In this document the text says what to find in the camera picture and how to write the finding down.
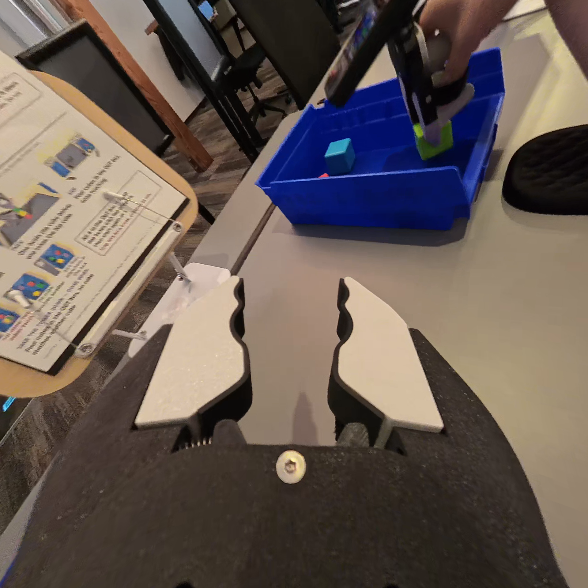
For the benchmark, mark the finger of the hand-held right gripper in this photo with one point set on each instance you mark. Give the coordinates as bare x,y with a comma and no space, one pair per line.
455,101
415,87

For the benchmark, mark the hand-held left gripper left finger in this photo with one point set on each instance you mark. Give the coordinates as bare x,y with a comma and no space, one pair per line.
188,367

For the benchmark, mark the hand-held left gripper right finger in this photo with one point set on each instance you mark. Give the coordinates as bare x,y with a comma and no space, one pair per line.
390,367

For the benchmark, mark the green magnetic cube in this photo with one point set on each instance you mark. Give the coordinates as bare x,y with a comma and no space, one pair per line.
434,142

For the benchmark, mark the teal magnetic cube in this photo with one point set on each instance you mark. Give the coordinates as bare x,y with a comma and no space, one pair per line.
340,156

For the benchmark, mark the blue plastic bin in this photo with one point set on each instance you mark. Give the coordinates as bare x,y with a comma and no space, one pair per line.
386,197

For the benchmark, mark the person's right forearm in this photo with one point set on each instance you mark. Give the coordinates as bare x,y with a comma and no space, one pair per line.
571,23

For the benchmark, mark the person's right hand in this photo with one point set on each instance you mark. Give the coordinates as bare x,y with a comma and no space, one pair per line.
469,32

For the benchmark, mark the white sign stand base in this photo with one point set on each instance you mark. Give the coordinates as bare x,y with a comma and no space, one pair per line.
197,280

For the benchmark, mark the black textured mat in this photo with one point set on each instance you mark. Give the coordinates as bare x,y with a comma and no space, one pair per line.
551,170

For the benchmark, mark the wooden instruction sign board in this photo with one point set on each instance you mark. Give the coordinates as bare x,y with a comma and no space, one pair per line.
83,211

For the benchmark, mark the black framed panel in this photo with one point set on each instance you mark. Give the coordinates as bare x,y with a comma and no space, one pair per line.
92,78

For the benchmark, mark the slanted wooden post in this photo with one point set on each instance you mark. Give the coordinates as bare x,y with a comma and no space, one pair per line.
138,83

